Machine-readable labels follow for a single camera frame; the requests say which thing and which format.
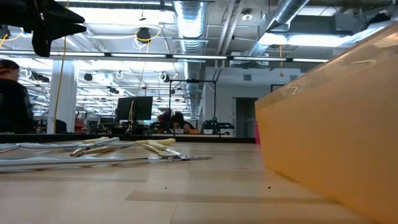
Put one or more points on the round ceiling fixture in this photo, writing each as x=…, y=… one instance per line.
x=247, y=15

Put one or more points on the standing person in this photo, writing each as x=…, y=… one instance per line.
x=15, y=102

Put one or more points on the black background robot arm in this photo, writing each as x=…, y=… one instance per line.
x=217, y=126

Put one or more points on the black ceiling camera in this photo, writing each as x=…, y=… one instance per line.
x=143, y=33

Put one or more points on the black tubular frame stand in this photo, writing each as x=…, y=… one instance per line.
x=192, y=81

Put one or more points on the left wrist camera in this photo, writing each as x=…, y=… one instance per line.
x=42, y=43

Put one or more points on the black computer monitor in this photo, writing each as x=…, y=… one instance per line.
x=130, y=109

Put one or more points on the orange plastic bin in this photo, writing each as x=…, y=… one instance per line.
x=326, y=140

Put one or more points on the dark ceiling fixture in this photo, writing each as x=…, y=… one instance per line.
x=377, y=19

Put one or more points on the slanted silver air duct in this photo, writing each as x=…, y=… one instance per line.
x=280, y=15

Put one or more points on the large silver spiral duct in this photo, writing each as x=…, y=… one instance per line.
x=189, y=21

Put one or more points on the white building pillar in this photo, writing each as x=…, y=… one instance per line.
x=66, y=99

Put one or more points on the grey door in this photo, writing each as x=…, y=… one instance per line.
x=245, y=118

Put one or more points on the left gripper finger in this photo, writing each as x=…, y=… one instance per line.
x=65, y=31
x=65, y=17

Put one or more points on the seated person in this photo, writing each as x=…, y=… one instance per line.
x=180, y=121

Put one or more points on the long ceiling light strip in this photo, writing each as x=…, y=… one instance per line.
x=199, y=57

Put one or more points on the black ceiling device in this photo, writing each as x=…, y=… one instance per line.
x=4, y=31

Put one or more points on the dark red background object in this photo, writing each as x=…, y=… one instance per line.
x=163, y=119

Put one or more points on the red background equipment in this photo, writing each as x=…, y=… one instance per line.
x=79, y=124

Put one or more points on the black aluminium table frame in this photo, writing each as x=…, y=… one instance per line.
x=217, y=140

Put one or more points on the small orange box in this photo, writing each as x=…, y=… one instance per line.
x=194, y=131

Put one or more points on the black ceiling speaker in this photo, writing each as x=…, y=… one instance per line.
x=166, y=77
x=88, y=77

